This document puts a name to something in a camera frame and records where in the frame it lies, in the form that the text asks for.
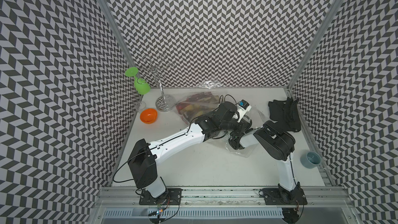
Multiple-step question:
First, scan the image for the yellow plaid shirt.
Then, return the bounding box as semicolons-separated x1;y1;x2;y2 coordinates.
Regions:
181;94;221;123

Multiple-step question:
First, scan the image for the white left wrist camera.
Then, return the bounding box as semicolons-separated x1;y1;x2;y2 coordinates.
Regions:
237;100;251;122

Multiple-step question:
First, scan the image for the orange plastic bowl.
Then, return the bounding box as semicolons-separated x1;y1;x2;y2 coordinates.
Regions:
140;108;158;124

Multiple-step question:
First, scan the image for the green plastic wine glass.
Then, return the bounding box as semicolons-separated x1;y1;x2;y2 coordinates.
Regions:
125;67;151;95

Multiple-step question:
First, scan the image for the grey blue cup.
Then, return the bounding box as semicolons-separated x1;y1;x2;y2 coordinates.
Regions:
300;151;322;169

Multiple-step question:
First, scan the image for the chrome glass holder stand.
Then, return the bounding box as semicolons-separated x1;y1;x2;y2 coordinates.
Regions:
142;55;176;112

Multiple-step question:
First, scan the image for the clear plastic vacuum bag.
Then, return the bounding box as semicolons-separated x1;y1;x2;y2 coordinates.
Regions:
173;80;266;158

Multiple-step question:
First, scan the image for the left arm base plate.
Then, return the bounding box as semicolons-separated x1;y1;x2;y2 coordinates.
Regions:
139;188;182;206

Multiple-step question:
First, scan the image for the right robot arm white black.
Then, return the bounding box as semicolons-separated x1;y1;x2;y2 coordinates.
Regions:
229;120;301;203

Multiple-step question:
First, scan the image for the clear plastic cup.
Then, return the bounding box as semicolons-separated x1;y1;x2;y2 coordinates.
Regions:
136;101;147;113

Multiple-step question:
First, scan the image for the red black plaid shirt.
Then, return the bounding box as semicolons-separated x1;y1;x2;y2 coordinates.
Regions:
175;91;218;119

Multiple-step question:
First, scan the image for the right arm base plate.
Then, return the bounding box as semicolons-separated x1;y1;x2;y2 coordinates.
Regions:
261;187;308;205

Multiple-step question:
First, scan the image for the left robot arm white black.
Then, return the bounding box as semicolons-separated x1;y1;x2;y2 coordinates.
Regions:
127;100;252;199

